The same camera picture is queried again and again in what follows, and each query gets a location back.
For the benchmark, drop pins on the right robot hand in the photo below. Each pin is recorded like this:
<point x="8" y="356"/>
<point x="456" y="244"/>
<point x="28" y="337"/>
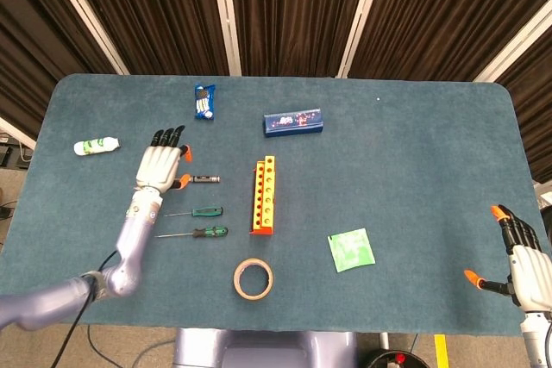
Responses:
<point x="530" y="273"/>

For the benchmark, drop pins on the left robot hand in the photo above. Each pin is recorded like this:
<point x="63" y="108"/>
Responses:
<point x="157" y="165"/>

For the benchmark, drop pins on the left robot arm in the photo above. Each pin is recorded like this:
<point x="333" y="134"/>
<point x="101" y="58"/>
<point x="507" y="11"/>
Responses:
<point x="129" y="251"/>

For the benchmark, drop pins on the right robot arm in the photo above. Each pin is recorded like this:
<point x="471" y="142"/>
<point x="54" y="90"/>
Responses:
<point x="537" y="338"/>

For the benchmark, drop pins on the slim green black screwdriver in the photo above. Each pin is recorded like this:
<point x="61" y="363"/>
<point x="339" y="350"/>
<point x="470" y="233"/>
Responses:
<point x="207" y="211"/>

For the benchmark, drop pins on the thick green black screwdriver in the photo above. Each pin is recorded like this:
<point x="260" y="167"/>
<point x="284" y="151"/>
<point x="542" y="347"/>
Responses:
<point x="211" y="232"/>

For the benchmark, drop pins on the orange yellow perforated block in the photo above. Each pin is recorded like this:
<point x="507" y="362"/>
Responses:
<point x="264" y="195"/>

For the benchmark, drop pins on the white green plastic bottle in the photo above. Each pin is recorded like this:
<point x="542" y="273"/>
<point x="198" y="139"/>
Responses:
<point x="95" y="146"/>

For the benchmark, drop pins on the blue cookie packet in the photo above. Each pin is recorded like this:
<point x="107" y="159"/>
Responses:
<point x="204" y="103"/>

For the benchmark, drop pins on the yellow floor tape strip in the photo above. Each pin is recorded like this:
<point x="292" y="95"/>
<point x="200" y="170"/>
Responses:
<point x="441" y="351"/>

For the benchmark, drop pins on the long blue printed box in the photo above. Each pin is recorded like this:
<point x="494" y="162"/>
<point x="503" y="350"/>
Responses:
<point x="293" y="122"/>

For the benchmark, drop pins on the grey table leg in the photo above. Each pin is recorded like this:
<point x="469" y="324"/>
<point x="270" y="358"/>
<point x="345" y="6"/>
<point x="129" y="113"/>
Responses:
<point x="384" y="340"/>

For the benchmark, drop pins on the black round floor object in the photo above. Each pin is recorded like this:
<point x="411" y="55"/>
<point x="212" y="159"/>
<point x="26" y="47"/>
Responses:
<point x="388" y="361"/>

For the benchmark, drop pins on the blue felt table cover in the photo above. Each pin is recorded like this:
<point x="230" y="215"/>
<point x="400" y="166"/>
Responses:
<point x="388" y="170"/>

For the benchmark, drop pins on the green sachet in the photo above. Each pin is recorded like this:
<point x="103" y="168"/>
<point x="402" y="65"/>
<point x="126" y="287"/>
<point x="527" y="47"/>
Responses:
<point x="351" y="251"/>

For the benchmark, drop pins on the dark brown pleated curtain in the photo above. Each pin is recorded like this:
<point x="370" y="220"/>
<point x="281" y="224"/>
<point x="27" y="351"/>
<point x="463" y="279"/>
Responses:
<point x="297" y="10"/>

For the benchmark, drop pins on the purple robot torso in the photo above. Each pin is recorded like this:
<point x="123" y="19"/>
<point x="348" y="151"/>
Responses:
<point x="259" y="348"/>

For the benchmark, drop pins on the white frame post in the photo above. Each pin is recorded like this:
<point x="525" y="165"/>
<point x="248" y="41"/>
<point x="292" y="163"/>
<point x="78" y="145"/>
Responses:
<point x="513" y="47"/>
<point x="86" y="14"/>
<point x="360" y="23"/>
<point x="226" y="14"/>
<point x="15" y="131"/>

